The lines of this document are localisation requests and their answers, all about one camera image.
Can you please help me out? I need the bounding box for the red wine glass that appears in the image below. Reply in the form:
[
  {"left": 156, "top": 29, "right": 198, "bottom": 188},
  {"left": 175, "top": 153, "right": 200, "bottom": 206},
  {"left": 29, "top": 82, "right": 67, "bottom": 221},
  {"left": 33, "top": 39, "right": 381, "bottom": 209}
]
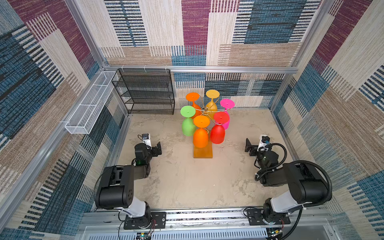
[{"left": 210, "top": 112, "right": 230, "bottom": 145}]

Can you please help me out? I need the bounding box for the pink wine glass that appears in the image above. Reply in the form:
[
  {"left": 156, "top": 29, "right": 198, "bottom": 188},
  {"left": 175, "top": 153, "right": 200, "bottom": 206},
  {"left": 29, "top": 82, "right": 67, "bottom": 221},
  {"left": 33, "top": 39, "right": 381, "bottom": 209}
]
[{"left": 220, "top": 99, "right": 235, "bottom": 130}]

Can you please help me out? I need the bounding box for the yellow wine glass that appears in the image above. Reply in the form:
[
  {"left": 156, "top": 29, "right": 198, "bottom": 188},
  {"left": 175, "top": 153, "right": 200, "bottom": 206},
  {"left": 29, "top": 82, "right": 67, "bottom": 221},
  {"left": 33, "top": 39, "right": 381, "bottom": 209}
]
[{"left": 206, "top": 90, "right": 220, "bottom": 120}]

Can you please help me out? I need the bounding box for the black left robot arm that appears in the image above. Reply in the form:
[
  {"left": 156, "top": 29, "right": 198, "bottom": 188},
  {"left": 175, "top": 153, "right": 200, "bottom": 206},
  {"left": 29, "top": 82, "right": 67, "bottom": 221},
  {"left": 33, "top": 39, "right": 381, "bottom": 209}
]
[{"left": 95, "top": 143, "right": 162, "bottom": 230}]

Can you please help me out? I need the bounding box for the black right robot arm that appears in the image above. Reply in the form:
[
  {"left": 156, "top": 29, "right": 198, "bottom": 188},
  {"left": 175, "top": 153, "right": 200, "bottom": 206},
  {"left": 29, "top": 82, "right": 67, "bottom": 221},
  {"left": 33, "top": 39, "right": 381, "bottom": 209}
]
[{"left": 243, "top": 135, "right": 333, "bottom": 226}]

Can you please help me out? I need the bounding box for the orange wooden rack base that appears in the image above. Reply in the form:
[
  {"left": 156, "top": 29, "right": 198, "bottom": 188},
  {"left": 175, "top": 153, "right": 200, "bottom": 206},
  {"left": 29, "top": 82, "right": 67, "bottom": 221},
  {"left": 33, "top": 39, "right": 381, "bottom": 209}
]
[{"left": 194, "top": 141, "right": 213, "bottom": 159}]

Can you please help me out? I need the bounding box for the front orange wine glass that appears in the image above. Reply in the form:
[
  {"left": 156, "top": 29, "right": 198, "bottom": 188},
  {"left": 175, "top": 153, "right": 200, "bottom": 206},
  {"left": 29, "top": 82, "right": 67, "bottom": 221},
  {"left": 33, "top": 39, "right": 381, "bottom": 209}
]
[{"left": 193, "top": 115, "right": 210, "bottom": 148}]

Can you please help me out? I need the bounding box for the orange wine glass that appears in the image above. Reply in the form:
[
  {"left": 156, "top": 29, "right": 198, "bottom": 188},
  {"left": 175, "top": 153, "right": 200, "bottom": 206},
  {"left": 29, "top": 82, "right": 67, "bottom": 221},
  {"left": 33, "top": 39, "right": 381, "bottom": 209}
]
[
  {"left": 186, "top": 93, "right": 202, "bottom": 119},
  {"left": 193, "top": 115, "right": 210, "bottom": 148}
]

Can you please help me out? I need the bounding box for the green wine glass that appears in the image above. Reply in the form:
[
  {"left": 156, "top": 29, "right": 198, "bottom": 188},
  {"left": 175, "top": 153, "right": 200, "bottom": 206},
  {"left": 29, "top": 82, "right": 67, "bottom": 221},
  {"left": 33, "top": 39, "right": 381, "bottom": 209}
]
[{"left": 180, "top": 106, "right": 196, "bottom": 137}]

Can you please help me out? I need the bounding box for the back orange wine glass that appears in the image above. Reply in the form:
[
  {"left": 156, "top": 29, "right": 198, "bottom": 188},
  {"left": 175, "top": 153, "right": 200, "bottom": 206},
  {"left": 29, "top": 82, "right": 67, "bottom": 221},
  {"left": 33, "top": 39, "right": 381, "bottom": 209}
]
[{"left": 186, "top": 93, "right": 202, "bottom": 119}]

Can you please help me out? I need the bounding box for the black mesh shelf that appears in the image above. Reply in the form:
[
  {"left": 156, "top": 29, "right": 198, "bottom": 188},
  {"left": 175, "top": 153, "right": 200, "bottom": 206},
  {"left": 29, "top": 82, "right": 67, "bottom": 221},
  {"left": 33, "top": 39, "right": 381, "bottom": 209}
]
[{"left": 112, "top": 69, "right": 175, "bottom": 115}]

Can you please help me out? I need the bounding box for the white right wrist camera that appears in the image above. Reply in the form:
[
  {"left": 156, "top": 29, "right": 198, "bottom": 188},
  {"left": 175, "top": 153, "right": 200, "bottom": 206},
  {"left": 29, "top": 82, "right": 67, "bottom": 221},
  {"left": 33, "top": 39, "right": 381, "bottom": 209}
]
[{"left": 258, "top": 135, "right": 270, "bottom": 152}]

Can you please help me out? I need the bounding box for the gold wire glass rack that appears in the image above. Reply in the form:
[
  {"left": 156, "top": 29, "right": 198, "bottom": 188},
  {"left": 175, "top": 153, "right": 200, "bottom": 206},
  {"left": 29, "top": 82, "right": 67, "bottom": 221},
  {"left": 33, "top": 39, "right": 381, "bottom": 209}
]
[{"left": 201, "top": 106, "right": 229, "bottom": 125}]

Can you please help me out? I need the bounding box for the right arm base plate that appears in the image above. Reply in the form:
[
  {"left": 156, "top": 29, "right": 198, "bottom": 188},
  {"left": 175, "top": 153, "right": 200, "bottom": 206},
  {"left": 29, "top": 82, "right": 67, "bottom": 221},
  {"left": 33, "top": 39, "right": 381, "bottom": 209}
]
[{"left": 243, "top": 208, "right": 291, "bottom": 226}]

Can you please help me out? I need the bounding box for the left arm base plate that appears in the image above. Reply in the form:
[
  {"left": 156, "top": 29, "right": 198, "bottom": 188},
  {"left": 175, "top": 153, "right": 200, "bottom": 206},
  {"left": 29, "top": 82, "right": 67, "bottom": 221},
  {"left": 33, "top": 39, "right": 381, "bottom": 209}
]
[{"left": 123, "top": 212, "right": 167, "bottom": 230}]

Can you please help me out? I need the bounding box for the white mesh wall basket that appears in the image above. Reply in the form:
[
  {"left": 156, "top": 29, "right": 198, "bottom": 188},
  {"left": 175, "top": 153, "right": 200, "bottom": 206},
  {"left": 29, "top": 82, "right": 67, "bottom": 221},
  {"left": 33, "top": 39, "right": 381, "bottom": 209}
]
[{"left": 65, "top": 71, "right": 116, "bottom": 135}]

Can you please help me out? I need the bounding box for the aluminium front rail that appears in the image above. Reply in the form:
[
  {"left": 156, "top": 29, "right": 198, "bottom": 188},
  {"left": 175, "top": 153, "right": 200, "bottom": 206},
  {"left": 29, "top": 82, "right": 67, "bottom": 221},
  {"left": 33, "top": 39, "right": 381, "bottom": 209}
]
[{"left": 75, "top": 206, "right": 342, "bottom": 240}]

